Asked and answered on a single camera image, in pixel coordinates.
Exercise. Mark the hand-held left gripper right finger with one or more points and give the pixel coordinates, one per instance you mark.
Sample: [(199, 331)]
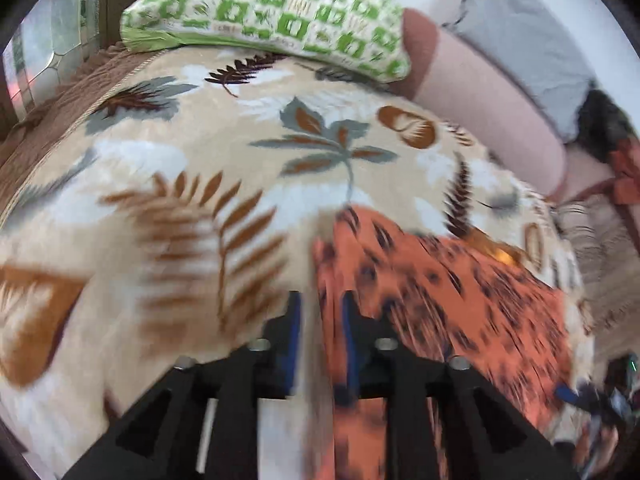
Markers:
[(350, 355)]

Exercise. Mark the beige leaf-print blanket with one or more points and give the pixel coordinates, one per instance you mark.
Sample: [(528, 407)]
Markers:
[(200, 160)]

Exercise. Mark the striped beige sofa cushion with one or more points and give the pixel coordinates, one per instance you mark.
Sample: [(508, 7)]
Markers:
[(600, 260)]

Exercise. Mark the grey pillow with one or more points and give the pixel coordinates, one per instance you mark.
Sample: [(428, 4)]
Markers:
[(520, 30)]

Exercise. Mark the pink bolster pillow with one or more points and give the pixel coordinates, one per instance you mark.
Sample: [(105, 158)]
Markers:
[(480, 100)]

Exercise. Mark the green patterned pillow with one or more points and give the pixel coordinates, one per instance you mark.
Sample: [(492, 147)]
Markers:
[(275, 5)]

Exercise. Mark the orange floral garment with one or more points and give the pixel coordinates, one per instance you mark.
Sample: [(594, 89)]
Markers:
[(450, 300)]

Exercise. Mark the brown fringed blanket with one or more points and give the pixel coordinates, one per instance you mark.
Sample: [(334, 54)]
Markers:
[(55, 105)]

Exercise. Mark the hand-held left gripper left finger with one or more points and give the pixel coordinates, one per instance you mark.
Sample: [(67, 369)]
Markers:
[(295, 341)]

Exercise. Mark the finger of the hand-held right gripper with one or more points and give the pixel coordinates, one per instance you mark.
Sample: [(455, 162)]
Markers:
[(572, 394)]

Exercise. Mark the rust orange cloth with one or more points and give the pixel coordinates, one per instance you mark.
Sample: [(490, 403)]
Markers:
[(627, 175)]

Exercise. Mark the black fluffy cloth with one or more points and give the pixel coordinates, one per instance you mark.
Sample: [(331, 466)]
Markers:
[(605, 120)]

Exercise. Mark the glass window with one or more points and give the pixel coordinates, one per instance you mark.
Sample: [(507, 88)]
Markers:
[(45, 45)]

